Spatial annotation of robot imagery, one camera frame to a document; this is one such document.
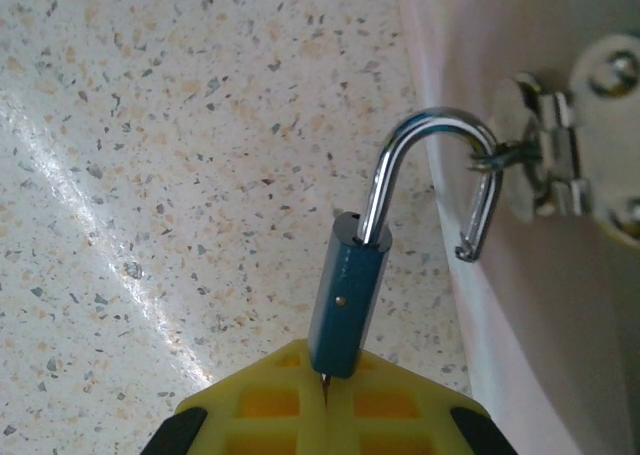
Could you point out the small blue padlock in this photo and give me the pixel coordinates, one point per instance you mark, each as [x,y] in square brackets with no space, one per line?
[345,295]

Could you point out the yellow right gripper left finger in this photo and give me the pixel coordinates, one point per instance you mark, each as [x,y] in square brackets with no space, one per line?
[260,415]

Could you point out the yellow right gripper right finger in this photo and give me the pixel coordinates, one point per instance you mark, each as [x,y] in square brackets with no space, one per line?
[400,420]

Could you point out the pink fairy picture box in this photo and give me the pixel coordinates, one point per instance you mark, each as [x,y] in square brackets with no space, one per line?
[525,325]

